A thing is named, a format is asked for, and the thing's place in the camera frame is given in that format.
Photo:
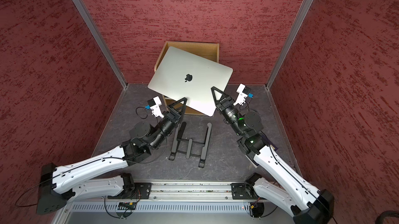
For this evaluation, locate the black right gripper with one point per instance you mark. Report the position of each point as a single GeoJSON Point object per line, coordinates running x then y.
{"type": "Point", "coordinates": [226, 103]}

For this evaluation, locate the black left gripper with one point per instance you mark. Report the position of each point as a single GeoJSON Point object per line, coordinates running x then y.
{"type": "Point", "coordinates": [173, 115]}

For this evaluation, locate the silver laptop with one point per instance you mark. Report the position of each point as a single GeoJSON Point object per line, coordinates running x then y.
{"type": "Point", "coordinates": [190, 77]}

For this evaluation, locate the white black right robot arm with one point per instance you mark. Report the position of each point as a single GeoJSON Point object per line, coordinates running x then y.
{"type": "Point", "coordinates": [305, 203]}

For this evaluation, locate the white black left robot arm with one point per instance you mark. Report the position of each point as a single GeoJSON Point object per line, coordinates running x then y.
{"type": "Point", "coordinates": [58, 184]}

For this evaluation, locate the black laptop stand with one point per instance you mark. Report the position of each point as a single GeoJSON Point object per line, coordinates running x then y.
{"type": "Point", "coordinates": [178, 139]}

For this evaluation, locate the wooden shelf unit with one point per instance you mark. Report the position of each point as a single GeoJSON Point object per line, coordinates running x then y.
{"type": "Point", "coordinates": [199, 49]}

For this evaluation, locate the blue booklet yellow label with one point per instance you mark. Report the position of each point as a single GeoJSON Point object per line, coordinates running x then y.
{"type": "Point", "coordinates": [268, 141]}

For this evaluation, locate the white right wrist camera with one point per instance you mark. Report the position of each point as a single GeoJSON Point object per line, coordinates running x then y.
{"type": "Point", "coordinates": [243, 92]}

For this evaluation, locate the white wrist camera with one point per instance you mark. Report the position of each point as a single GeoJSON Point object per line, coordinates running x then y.
{"type": "Point", "coordinates": [154, 106]}
{"type": "Point", "coordinates": [243, 92]}

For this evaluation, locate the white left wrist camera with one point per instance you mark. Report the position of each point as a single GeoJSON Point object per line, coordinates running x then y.
{"type": "Point", "coordinates": [154, 106]}

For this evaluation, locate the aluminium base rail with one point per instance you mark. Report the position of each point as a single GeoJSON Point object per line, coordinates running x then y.
{"type": "Point", "coordinates": [191, 197]}

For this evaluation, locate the aluminium corner post right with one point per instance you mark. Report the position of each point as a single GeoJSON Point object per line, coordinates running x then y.
{"type": "Point", "coordinates": [301, 14]}

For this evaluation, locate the aluminium corner post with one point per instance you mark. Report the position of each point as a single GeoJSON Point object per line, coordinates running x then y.
{"type": "Point", "coordinates": [301, 14]}
{"type": "Point", "coordinates": [85, 14]}

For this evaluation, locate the aluminium corner post left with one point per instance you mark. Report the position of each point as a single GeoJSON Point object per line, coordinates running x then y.
{"type": "Point", "coordinates": [85, 14]}

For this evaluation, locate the black cable corner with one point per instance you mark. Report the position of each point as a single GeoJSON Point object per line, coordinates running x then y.
{"type": "Point", "coordinates": [386, 214]}

